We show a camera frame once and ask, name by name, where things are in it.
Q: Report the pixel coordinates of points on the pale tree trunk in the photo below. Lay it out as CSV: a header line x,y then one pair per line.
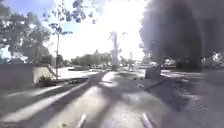
x,y
115,50

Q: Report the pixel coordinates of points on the leafy green tree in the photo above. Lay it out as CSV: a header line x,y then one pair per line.
x,y
23,36

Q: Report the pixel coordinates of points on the grey low wall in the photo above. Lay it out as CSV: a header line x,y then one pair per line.
x,y
15,76

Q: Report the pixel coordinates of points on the small green bush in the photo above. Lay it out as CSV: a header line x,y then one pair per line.
x,y
45,80

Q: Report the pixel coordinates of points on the thin young tree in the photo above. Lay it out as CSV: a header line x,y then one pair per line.
x,y
58,50

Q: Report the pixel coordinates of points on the dark utility box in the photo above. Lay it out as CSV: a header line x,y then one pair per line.
x,y
152,72

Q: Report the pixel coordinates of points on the robot's own part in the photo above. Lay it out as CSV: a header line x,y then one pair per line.
x,y
146,121
81,121

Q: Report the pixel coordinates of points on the large dark tree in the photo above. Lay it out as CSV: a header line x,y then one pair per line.
x,y
173,30

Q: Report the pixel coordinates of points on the row of distant trees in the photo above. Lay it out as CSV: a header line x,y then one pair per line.
x,y
91,59

